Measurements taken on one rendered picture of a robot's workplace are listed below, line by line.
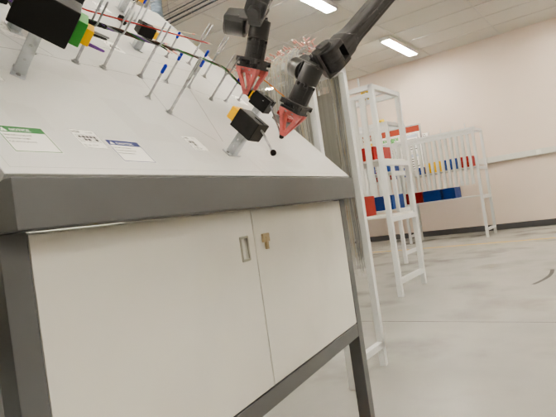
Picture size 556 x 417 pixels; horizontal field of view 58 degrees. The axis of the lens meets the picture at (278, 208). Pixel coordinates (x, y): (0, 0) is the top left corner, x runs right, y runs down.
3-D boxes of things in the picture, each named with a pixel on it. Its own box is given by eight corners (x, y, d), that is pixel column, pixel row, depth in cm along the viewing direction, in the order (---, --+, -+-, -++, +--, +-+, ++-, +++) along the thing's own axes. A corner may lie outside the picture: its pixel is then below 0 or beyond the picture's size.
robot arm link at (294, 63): (331, 40, 131) (346, 66, 136) (313, 32, 141) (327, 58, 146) (296, 69, 131) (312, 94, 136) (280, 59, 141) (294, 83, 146)
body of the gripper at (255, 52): (234, 61, 138) (239, 33, 136) (251, 65, 147) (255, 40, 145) (255, 65, 136) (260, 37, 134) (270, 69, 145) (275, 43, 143)
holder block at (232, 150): (253, 179, 108) (279, 141, 105) (216, 144, 112) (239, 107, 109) (264, 179, 112) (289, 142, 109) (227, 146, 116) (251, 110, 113)
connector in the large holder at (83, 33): (69, 32, 85) (79, 11, 83) (86, 41, 86) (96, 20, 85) (67, 43, 80) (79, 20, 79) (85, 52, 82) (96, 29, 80)
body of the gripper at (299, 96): (277, 102, 134) (289, 76, 132) (291, 104, 144) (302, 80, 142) (298, 112, 133) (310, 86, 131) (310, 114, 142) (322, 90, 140)
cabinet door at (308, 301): (359, 322, 160) (341, 199, 161) (278, 385, 112) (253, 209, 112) (351, 323, 161) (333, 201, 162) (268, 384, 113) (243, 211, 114)
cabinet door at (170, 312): (275, 385, 112) (251, 209, 112) (70, 542, 64) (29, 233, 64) (267, 385, 113) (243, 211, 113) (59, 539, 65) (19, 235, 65)
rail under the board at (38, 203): (355, 197, 163) (352, 177, 163) (17, 231, 59) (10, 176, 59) (339, 199, 165) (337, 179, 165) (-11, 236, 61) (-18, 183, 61)
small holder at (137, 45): (110, 34, 134) (122, 9, 132) (140, 47, 141) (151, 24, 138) (116, 41, 131) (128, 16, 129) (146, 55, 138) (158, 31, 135)
